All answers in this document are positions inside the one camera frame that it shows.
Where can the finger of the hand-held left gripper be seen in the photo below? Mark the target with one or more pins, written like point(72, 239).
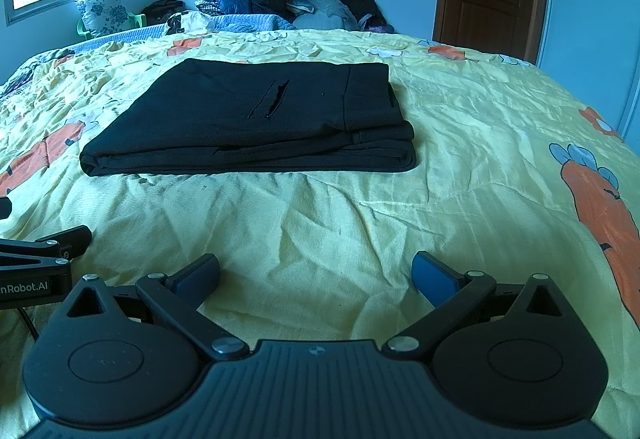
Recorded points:
point(75, 239)
point(5, 207)

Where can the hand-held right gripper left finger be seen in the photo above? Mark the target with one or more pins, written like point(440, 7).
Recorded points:
point(200, 271)

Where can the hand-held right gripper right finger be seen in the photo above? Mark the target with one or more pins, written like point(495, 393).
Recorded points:
point(430, 276)

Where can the black pants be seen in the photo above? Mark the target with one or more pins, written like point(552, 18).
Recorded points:
point(225, 119)

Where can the yellow printed blanket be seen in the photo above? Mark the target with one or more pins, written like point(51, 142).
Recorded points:
point(325, 219)

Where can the floral pillow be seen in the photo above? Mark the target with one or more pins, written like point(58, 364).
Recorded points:
point(105, 11)

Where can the green plastic chair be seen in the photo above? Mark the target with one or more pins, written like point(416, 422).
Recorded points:
point(136, 19)

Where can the white patterned cloth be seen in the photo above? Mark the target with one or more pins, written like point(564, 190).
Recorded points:
point(192, 21)

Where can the blue knitted blanket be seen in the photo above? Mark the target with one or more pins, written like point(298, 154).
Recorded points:
point(250, 22)

